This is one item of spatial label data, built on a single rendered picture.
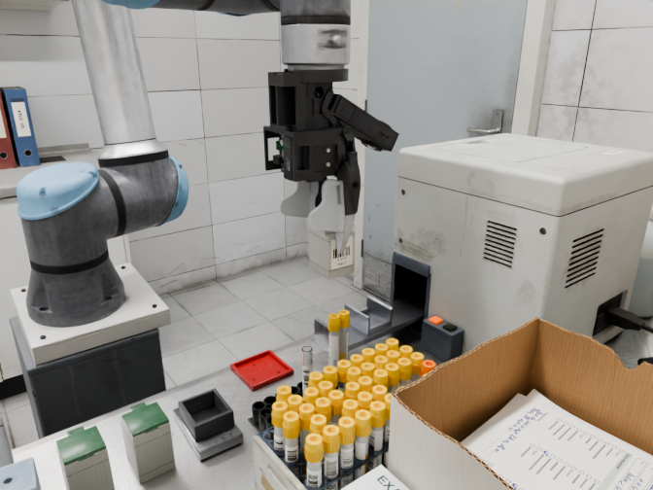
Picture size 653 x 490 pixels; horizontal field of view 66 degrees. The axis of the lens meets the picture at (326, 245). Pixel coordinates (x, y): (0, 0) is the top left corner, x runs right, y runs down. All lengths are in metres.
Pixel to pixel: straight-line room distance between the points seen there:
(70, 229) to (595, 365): 0.72
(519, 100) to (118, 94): 1.61
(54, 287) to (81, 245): 0.08
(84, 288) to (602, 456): 0.73
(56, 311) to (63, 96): 1.97
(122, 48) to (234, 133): 2.21
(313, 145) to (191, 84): 2.43
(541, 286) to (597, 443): 0.19
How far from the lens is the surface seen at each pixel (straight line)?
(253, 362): 0.79
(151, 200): 0.90
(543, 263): 0.68
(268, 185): 3.25
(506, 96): 2.20
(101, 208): 0.86
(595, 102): 2.09
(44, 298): 0.92
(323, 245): 0.62
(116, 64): 0.91
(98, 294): 0.90
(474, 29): 2.31
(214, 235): 3.15
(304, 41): 0.56
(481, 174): 0.71
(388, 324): 0.80
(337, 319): 0.67
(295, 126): 0.56
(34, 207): 0.85
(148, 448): 0.61
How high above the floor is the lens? 1.31
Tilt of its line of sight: 20 degrees down
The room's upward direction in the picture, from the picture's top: straight up
